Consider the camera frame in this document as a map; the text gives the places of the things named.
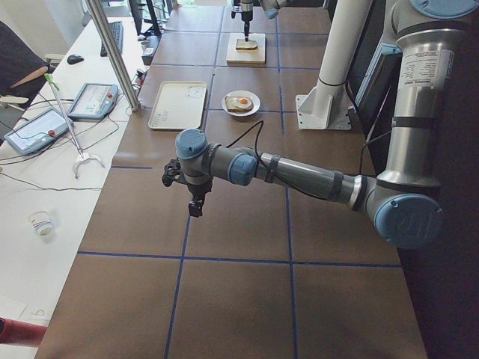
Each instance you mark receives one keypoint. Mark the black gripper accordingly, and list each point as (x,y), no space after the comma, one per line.
(197,191)
(245,16)

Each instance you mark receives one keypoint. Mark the brown bread slice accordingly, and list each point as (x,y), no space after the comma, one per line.
(246,45)

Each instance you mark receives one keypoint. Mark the white round plate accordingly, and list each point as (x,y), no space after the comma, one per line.
(254,97)

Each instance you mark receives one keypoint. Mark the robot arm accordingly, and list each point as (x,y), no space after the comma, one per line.
(400,201)
(271,7)

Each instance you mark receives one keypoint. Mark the bottom bread slice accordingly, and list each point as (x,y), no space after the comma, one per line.
(238,110)

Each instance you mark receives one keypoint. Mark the wooden cutting board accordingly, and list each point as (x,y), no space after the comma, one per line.
(255,57)

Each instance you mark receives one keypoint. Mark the fried egg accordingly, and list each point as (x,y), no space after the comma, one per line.
(243,103)

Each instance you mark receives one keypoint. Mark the black monitor stand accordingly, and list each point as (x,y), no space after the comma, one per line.
(145,19)

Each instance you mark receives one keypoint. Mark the cream bear serving tray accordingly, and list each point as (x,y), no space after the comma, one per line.
(179,105)

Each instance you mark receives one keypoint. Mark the reacher grabber tool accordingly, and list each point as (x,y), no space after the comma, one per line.
(82,157)

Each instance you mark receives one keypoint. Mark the black keyboard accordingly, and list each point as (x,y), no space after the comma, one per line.
(116,29)

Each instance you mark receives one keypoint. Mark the far teach pendant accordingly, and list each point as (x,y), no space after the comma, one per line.
(93,102)

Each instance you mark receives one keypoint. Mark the teach pendant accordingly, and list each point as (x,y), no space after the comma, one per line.
(93,102)
(37,132)

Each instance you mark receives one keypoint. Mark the paper cup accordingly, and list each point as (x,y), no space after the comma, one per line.
(42,225)

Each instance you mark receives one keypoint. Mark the near teach pendant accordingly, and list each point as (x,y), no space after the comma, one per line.
(37,132)

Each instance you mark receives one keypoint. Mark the black computer mouse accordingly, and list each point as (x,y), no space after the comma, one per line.
(74,59)

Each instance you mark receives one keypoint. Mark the person in black shirt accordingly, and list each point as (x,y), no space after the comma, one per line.
(22,71)

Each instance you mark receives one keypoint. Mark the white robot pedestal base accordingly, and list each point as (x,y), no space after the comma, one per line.
(325,107)

